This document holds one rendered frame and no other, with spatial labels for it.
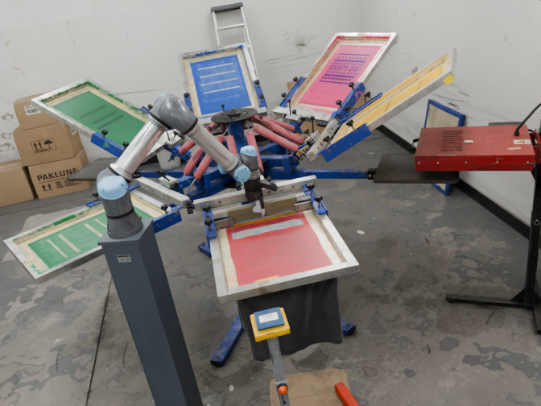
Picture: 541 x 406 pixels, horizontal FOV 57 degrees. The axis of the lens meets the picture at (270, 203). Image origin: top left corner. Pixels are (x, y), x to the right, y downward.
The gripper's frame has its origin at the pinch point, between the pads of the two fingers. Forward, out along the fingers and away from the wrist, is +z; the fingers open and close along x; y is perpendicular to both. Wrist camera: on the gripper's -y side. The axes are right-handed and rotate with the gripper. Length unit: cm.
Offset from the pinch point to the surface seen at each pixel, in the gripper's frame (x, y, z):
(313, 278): 61, -10, 4
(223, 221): 3.6, 20.7, -1.5
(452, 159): 1, -102, -7
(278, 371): 80, 12, 29
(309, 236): 24.8, -17.3, 5.3
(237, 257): 29.2, 17.7, 5.3
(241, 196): -20.6, 8.6, -1.5
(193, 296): -90, 54, 101
